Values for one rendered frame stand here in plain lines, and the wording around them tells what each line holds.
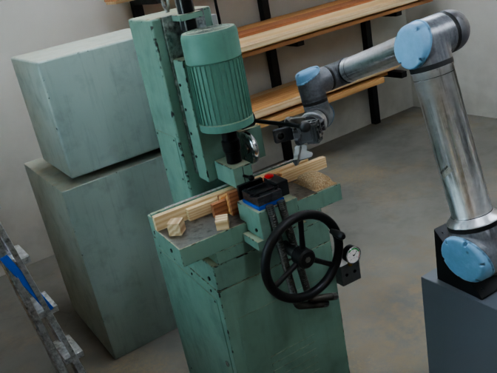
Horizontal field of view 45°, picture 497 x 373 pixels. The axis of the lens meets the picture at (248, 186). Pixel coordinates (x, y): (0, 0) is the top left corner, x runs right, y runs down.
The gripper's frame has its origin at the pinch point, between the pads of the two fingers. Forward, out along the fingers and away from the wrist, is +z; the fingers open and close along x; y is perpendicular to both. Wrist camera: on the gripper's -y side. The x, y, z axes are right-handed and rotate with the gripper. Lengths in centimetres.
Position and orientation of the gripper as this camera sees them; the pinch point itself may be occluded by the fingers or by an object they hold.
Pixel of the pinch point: (288, 143)
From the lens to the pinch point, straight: 188.9
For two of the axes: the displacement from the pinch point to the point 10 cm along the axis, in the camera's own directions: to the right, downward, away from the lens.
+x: 2.2, 9.3, 2.8
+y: 9.1, -1.0, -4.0
